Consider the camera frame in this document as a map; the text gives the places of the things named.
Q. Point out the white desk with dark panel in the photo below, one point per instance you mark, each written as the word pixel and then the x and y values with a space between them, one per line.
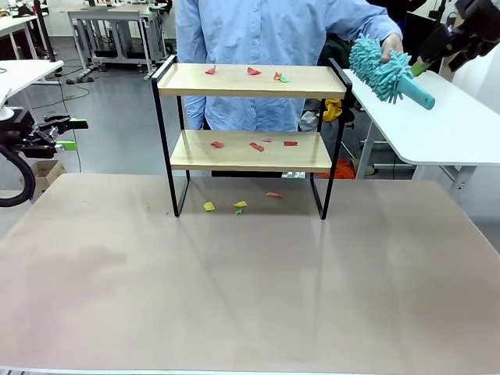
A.
pixel 15 25

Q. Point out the person in blue shirt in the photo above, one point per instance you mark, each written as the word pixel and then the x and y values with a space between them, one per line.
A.
pixel 250 35

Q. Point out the black monitor panel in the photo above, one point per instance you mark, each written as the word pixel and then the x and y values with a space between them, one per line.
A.
pixel 414 39

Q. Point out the salmon red paper scrap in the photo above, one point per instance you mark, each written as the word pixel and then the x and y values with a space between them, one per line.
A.
pixel 273 194

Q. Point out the power strip on floor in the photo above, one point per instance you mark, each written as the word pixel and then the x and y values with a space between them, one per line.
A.
pixel 80 79

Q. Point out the cardboard box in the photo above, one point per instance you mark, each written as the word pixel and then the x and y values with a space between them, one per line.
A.
pixel 45 170

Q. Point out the person's left hand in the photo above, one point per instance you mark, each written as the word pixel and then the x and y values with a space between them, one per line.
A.
pixel 393 42

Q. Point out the teal microfiber duster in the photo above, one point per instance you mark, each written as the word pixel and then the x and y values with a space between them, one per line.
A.
pixel 375 74

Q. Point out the yellow paper scrap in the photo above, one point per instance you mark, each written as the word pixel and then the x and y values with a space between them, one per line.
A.
pixel 240 204
pixel 209 206

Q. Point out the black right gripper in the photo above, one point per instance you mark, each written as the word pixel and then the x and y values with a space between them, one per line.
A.
pixel 482 19

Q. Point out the white printed packet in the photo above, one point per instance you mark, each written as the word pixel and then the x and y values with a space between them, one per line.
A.
pixel 293 174

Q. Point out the black pole stand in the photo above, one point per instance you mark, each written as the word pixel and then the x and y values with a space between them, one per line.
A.
pixel 43 31

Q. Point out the two-tier wooden black-framed shelf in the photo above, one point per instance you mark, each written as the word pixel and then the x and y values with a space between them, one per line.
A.
pixel 250 89

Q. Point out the white table with rounded corner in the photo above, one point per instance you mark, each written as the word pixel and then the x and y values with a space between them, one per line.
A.
pixel 23 74

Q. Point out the dark green jacket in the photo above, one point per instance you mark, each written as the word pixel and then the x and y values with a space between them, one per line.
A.
pixel 336 51

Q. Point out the orange cloth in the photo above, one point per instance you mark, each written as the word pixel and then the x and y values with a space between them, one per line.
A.
pixel 345 168

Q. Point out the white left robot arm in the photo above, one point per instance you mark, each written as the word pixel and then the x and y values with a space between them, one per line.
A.
pixel 4 113

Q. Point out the large white side table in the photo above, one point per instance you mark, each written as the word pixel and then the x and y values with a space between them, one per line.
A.
pixel 429 129

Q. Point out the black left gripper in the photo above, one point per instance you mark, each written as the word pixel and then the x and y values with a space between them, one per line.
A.
pixel 15 131

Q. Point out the grey metal desk frame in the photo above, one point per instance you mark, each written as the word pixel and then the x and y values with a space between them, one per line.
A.
pixel 109 17

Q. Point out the person's left forearm blue sleeve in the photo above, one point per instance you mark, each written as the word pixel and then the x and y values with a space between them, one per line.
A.
pixel 375 21

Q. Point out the yellow cloth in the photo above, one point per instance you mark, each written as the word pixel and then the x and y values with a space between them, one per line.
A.
pixel 332 111

